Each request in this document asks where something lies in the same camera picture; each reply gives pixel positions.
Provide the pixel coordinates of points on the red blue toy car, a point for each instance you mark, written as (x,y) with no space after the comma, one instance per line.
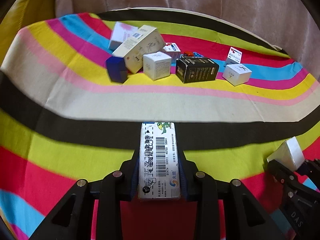
(192,54)

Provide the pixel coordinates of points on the white red-blue medicine box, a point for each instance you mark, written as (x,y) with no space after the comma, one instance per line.
(172,50)
(234,56)

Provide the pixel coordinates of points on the white TS logo box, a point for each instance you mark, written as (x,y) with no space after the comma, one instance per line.
(236,74)

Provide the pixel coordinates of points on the plain white box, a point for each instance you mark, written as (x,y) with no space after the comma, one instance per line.
(288,154)

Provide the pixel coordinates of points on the black gold-print box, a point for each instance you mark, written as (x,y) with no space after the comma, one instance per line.
(190,69)

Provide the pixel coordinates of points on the white pink-stained box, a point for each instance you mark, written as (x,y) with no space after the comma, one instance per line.
(119,34)

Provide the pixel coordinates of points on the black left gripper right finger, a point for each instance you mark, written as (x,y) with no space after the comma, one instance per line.
(224,203)

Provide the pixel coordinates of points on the colourful striped cloth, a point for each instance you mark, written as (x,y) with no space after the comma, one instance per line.
(63,119)

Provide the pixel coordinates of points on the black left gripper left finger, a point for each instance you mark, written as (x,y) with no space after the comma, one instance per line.
(71,217)

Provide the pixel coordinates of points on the tall beige printed box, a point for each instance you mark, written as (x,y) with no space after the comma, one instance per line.
(145,40)

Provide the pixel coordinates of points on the small white cube box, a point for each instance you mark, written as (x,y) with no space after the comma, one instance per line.
(156,65)

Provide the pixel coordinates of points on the dark blue small box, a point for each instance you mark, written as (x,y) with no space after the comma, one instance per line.
(116,69)

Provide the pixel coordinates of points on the beige velvet sofa backrest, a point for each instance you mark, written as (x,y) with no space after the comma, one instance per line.
(285,23)

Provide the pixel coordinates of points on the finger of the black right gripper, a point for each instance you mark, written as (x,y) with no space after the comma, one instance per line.
(309,168)
(286,178)

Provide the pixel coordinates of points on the white barcode dragon box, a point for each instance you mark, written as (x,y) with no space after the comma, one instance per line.
(158,162)

